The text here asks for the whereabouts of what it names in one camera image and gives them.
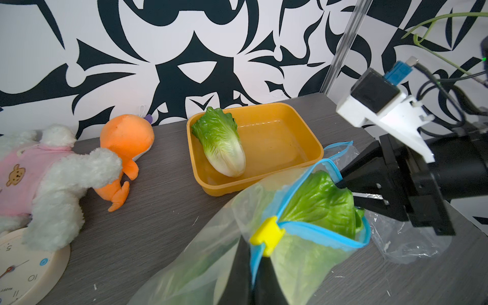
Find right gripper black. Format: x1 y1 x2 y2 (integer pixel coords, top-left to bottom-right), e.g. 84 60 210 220
336 132 487 236

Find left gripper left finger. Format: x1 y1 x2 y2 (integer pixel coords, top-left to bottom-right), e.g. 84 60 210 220
217 237 252 305

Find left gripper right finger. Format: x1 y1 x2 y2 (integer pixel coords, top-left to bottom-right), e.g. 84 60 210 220
253 257 288 305

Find chinese cabbage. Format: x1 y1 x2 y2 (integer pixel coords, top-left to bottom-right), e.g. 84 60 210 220
191 107 246 177
271 171 364 304

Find clear zipper bag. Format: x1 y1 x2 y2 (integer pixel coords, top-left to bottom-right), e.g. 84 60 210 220
323 142 452 265
130 157 371 304

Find yellow plastic tray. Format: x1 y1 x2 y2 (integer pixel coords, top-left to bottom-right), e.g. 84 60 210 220
187 102 324 196

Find orange plush toy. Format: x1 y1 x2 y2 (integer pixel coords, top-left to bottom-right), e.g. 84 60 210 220
95 114 155 212

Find small round beige clock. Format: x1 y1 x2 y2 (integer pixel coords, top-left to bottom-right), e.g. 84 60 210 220
0 228 71 304

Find white plush toy pink shirt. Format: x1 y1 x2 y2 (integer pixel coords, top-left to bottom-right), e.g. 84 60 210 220
1 125 122 252

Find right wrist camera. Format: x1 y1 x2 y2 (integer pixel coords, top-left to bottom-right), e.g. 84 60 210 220
336 57 435 163

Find green hose loop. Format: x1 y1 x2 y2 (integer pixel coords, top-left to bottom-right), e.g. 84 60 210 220
401 11 488 77

